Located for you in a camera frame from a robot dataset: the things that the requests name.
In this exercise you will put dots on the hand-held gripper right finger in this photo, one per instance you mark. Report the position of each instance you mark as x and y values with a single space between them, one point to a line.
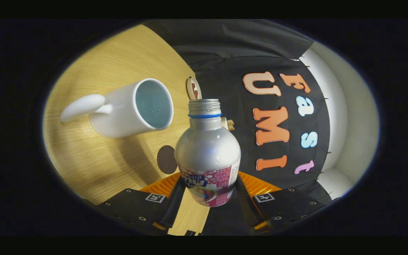
246 209

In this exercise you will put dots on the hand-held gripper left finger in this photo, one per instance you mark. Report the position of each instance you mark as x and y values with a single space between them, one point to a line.
175 205

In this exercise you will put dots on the dark brown round coaster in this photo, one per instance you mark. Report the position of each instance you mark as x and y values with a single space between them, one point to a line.
166 159

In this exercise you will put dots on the silver bottle with pink label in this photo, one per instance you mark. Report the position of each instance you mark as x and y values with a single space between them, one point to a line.
207 148

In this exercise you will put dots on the white cup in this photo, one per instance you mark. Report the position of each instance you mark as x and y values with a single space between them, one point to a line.
119 113

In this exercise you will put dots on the white toaster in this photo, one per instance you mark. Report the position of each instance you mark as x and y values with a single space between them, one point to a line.
224 123

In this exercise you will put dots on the wooden table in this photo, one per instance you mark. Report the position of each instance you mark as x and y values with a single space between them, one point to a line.
94 163

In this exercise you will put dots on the beige round plate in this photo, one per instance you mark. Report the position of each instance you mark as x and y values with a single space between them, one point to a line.
190 86

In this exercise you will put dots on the black backdrop cloth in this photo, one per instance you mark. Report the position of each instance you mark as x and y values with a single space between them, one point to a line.
225 53

